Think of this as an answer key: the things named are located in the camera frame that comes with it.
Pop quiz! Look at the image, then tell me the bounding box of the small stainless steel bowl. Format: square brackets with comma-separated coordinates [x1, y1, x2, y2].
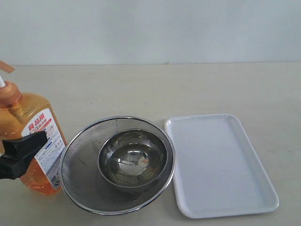
[98, 129, 172, 193]

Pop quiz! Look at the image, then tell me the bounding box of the steel mesh strainer basket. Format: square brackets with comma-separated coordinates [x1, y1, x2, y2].
[59, 116, 176, 215]

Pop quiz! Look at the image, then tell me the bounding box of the orange pump soap bottle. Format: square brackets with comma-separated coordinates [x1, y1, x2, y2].
[0, 60, 68, 195]

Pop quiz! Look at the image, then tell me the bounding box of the white rectangular plastic tray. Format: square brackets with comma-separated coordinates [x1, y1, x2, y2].
[165, 113, 279, 219]

